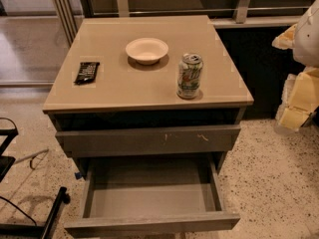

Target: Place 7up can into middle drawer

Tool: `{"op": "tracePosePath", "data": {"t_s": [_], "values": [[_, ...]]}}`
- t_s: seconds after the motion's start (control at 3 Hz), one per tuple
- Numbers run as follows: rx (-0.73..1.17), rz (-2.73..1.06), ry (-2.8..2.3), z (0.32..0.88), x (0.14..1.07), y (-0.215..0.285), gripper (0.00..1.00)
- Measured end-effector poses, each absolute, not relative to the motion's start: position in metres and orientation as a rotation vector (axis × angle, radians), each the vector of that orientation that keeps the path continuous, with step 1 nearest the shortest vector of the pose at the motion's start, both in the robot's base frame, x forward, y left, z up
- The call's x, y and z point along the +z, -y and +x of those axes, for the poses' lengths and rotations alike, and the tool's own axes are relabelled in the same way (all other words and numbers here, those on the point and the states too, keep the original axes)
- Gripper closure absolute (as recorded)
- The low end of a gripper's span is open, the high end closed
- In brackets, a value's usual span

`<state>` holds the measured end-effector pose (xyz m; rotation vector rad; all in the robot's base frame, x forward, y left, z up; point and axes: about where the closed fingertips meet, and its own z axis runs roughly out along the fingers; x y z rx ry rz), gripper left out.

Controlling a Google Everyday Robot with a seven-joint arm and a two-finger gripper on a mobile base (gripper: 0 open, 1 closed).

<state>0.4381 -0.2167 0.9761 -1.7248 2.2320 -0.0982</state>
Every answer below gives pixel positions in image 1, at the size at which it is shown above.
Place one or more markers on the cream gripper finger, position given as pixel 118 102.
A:
pixel 286 39
pixel 300 99

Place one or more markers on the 7up soda can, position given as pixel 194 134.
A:
pixel 189 74

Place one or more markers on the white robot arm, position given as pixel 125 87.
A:
pixel 306 45

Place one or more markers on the grey drawer cabinet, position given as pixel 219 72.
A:
pixel 126 94

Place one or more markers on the open grey middle drawer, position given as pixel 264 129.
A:
pixel 151 195

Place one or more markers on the grey top drawer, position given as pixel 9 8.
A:
pixel 148 141

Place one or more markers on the white paper bowl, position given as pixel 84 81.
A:
pixel 147 51

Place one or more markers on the black snack packet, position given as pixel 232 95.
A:
pixel 87 73

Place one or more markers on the black chair frame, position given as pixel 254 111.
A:
pixel 29 189

